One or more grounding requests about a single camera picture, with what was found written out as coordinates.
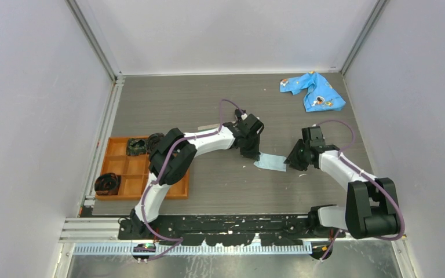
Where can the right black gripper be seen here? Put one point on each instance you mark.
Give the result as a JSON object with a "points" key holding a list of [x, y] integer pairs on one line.
{"points": [[293, 159]]}

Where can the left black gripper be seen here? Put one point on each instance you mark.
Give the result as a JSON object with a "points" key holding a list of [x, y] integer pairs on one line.
{"points": [[254, 153]]}

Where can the light blue lens cloth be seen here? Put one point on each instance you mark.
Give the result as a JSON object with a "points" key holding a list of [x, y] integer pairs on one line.
{"points": [[271, 162]]}

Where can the beige glasses case green lining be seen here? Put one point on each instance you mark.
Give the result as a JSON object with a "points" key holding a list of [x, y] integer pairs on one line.
{"points": [[208, 127]]}

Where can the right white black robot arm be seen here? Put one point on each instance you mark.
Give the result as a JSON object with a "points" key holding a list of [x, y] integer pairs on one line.
{"points": [[371, 208]]}

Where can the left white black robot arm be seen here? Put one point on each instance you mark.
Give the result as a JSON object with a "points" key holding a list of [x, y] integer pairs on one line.
{"points": [[173, 156]]}

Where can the blue patterned cloth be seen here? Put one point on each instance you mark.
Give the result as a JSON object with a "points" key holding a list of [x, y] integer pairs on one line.
{"points": [[319, 94]]}

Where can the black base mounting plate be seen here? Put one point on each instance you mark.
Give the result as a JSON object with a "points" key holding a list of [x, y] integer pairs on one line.
{"points": [[227, 230]]}

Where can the black patterned rolled item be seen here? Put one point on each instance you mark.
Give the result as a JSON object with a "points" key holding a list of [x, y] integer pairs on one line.
{"points": [[152, 141]]}

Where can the dark camouflage rolled item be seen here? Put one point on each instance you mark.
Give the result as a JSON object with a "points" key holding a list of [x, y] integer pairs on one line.
{"points": [[136, 147]]}

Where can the orange compartment tray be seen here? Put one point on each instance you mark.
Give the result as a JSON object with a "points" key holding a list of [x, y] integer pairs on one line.
{"points": [[133, 170]]}

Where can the black orange rolled item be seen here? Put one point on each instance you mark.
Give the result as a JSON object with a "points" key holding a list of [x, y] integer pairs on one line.
{"points": [[107, 184]]}

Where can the perforated metal cable rail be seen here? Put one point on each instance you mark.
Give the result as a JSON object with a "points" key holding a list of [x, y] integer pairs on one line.
{"points": [[130, 248]]}

